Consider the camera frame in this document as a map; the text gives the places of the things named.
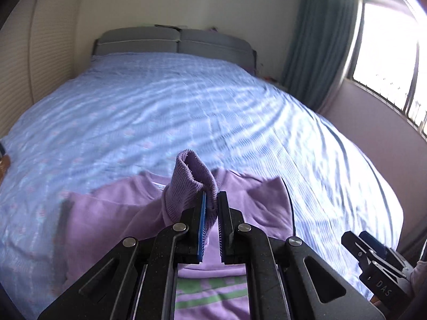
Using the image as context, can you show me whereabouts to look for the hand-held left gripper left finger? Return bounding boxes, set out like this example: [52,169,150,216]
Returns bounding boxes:
[37,190,209,320]

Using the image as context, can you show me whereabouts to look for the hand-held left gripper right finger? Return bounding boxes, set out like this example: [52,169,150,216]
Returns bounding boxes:
[217,191,388,320]

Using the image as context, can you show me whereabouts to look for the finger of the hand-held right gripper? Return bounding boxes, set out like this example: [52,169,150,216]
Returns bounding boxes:
[341,231,376,267]
[358,231,406,269]

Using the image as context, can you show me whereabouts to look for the purple sweatshirt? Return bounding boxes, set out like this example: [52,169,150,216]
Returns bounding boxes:
[62,150,296,320]

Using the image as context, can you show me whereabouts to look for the bed with blue sheet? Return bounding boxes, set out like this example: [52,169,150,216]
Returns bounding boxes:
[0,51,406,320]

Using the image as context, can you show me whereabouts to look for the grey padded headboard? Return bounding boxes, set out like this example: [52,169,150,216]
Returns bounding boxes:
[92,27,257,69]

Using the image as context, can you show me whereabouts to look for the window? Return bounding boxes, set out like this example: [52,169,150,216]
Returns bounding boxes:
[347,0,427,135]

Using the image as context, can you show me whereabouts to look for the folded brown garment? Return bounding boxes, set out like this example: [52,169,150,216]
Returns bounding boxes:
[0,155,11,184]

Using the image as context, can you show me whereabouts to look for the teal curtain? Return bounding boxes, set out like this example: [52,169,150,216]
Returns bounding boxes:
[282,0,362,114]

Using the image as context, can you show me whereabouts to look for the beige louvered wardrobe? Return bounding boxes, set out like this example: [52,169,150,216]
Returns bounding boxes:
[0,0,96,137]

